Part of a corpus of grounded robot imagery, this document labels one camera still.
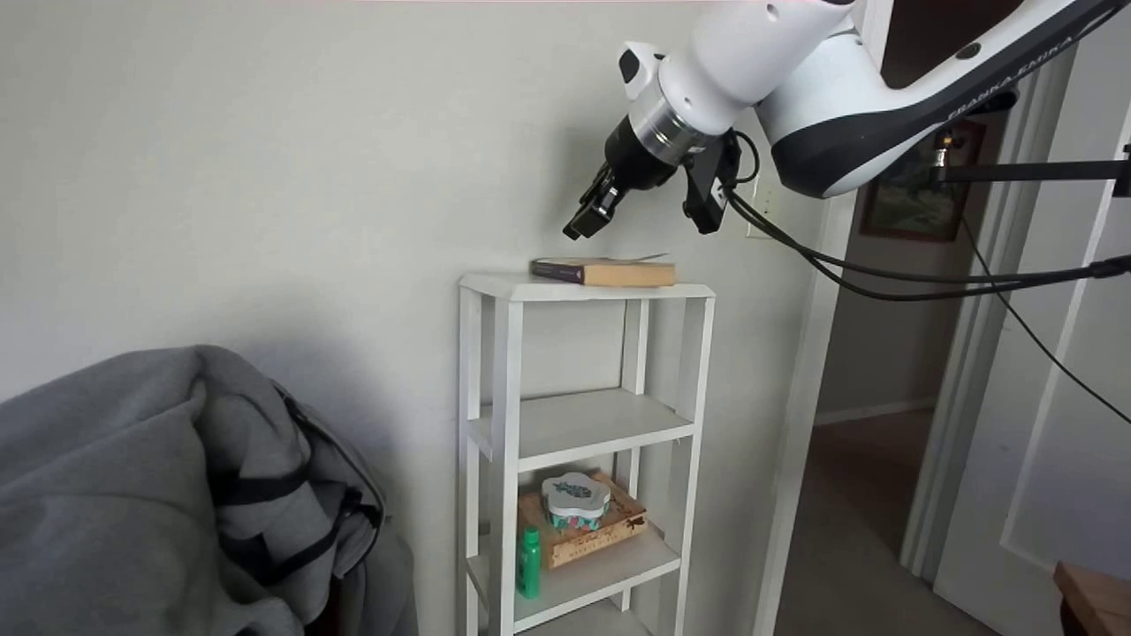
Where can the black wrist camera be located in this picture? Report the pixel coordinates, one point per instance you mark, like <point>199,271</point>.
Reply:
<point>712,189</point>

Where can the white door frame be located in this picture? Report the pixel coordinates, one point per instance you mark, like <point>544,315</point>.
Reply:
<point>800,471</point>

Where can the round white teal tin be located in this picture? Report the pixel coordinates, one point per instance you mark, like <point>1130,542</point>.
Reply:
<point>574,496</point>

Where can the wooden table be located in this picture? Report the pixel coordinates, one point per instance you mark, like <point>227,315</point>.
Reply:
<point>1096,603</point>

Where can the grey cloth bag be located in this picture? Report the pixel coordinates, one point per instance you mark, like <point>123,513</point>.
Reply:
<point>117,507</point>

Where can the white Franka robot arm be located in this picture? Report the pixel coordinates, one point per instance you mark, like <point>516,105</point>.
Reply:
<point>753,47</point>

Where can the black stand rod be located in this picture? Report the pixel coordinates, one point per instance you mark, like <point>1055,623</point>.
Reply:
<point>1038,172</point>

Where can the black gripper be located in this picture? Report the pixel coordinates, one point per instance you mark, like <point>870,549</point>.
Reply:
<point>641,155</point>

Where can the white panel door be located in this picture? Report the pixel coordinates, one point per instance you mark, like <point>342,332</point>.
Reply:
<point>1062,518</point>

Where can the green bottle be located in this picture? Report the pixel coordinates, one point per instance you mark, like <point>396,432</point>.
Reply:
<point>531,567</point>

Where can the white shelf unit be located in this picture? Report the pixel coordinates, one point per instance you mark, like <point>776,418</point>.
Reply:
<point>508,354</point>

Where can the dark framed picture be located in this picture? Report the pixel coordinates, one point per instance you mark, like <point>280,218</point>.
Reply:
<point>921,213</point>

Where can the wooden tray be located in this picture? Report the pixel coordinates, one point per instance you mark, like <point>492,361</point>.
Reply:
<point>601,538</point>

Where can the purple cover book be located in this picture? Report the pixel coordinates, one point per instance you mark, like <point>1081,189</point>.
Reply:
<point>620,274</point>

